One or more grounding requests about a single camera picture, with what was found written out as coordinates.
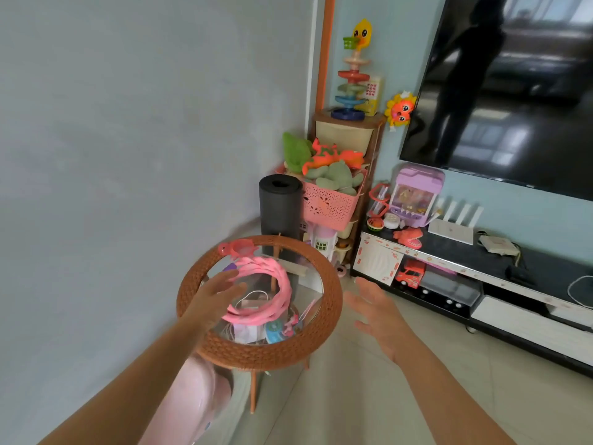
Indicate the person's right hand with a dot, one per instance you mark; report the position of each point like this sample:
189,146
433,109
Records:
387,324

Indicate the person's left hand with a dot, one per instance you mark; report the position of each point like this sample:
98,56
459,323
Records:
211,303

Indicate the red toy car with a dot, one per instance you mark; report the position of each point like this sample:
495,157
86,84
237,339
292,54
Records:
410,275

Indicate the pink turtle toy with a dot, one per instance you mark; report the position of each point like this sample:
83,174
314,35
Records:
241,247

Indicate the pink hula hoop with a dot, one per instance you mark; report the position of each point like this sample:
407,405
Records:
278,282

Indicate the pink rocking animal toy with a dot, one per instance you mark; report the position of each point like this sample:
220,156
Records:
190,403

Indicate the black yoga mat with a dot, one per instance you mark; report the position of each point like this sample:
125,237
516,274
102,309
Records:
280,213

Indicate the purple claw machine toy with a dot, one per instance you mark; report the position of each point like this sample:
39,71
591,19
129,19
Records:
417,199

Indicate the pale green plush rabbit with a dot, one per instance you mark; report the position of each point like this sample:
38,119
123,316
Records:
336,176

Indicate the orange plastic dinosaur toy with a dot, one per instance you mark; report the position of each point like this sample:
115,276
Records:
345,158

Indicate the bright green plush dinosaur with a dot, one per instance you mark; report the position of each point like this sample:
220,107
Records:
296,150

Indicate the orange sunflower toy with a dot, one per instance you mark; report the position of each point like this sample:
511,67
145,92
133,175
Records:
400,111

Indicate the colourful ball ramp tower toy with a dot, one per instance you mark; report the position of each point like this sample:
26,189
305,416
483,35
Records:
349,101

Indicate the person's left forearm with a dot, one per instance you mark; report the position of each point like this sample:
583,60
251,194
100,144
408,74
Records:
120,393

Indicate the person's right forearm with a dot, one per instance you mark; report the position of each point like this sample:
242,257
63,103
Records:
454,403

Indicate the pale pink box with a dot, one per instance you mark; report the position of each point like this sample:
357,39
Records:
248,331

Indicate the round rattan glass table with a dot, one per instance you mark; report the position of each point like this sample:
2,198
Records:
278,354

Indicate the white remote control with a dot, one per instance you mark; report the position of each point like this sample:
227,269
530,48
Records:
294,268

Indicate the white router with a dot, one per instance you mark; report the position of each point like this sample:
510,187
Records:
449,231

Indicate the black white TV cabinet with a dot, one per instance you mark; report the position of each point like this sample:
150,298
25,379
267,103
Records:
509,329

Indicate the pink perforated basket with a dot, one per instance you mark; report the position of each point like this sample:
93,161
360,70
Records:
329,208

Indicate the white set-top box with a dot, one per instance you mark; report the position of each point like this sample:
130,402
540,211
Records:
498,245

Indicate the small black box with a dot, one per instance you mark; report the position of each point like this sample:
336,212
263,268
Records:
521,274

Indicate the brown wooden shelf rack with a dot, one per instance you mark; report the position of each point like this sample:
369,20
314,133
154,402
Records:
377,148

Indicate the cream storage box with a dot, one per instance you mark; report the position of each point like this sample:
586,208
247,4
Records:
345,136

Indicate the black television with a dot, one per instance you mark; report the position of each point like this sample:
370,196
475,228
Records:
509,88

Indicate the orange vertical post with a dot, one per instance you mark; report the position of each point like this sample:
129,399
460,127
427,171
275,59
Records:
325,50

